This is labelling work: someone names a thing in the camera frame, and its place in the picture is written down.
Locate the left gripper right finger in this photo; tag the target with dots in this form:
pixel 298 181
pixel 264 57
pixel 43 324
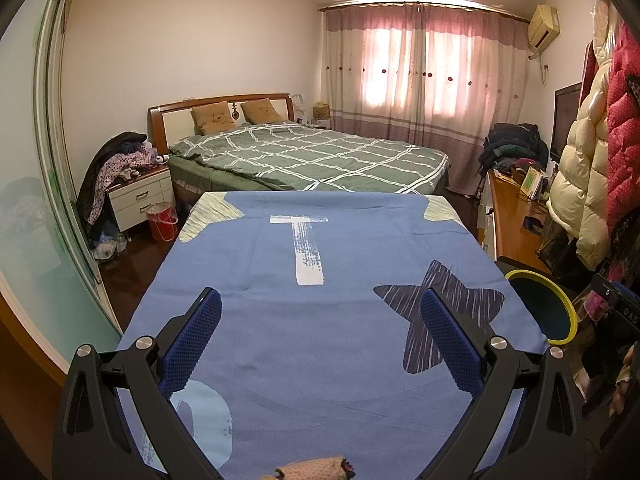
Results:
pixel 546 439

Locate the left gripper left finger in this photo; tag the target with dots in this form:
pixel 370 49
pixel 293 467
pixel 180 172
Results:
pixel 92 439

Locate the yellow-rimmed dark trash bin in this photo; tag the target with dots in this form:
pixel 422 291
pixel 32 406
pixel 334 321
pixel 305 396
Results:
pixel 547 303

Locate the pink floral garment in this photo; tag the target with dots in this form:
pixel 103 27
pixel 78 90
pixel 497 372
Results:
pixel 606 290

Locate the sliding wardrobe doors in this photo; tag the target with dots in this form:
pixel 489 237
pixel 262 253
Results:
pixel 47 276

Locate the wooden desk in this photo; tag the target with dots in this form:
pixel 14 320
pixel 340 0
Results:
pixel 500 223

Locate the red plastic bucket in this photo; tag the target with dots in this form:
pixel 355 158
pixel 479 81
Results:
pixel 163 221

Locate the blue star-pattern tablecloth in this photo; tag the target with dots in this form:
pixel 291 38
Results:
pixel 321 350

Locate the white bedside nightstand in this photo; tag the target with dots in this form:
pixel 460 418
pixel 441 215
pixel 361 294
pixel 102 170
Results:
pixel 131 200

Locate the cream puffer jacket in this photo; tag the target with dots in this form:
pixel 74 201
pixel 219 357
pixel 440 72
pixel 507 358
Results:
pixel 577 199

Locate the clothes pile on nightstand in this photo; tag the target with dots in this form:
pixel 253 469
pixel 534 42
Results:
pixel 119 160

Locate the dark clothes pile on desk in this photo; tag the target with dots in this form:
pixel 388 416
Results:
pixel 512 141

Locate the green plaid duvet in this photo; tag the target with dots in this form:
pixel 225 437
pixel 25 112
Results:
pixel 290 157

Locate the black television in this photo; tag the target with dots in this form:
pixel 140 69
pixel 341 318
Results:
pixel 566 106

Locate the left brown pillow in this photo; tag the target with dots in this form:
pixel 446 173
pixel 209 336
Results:
pixel 212 118

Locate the brown pillow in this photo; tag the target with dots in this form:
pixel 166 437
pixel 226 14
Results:
pixel 212 118
pixel 260 112

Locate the red dotted puffer jacket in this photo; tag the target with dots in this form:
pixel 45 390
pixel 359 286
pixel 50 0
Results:
pixel 615 164

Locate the right brown pillow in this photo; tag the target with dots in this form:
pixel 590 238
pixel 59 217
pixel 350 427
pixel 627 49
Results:
pixel 260 112

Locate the pink white curtains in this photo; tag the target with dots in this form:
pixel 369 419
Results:
pixel 434 76

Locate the woven basket by bed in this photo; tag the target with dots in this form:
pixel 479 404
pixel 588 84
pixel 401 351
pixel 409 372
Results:
pixel 321 111

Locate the small green picture frame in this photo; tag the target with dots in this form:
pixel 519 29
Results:
pixel 534 184

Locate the wall air conditioner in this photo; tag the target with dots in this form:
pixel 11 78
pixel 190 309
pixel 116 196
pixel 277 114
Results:
pixel 543 28

